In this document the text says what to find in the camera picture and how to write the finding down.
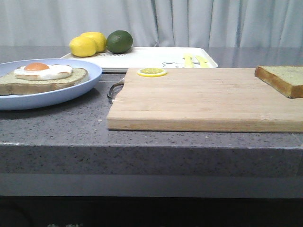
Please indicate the bread slice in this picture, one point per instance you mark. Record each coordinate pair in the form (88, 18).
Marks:
(288, 80)
(10, 85)

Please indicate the light blue plate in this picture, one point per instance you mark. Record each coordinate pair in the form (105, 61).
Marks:
(24, 102)

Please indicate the fried egg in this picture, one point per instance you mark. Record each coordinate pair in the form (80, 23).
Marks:
(39, 71)

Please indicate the white tray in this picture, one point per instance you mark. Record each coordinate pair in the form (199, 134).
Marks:
(147, 57)

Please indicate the lemon slice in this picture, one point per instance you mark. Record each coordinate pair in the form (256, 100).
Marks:
(151, 72)

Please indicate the yellow plastic fork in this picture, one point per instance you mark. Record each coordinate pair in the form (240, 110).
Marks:
(188, 60)

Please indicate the yellow plastic knife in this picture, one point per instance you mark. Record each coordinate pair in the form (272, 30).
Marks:
(203, 62)

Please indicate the green lime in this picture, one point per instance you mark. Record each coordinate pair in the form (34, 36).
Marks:
(119, 41)

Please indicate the wooden cutting board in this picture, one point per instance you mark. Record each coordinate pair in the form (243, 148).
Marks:
(226, 100)

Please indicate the rear yellow lemon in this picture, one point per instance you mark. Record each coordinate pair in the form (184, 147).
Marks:
(99, 38)

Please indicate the yellow lemon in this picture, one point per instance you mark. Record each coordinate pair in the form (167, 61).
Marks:
(81, 46)
(99, 38)

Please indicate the front yellow lemon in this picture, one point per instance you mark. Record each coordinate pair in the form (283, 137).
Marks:
(81, 46)

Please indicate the grey curtain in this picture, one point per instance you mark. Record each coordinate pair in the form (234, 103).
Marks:
(157, 23)

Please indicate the metal cutting board handle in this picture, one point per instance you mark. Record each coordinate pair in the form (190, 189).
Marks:
(111, 94)

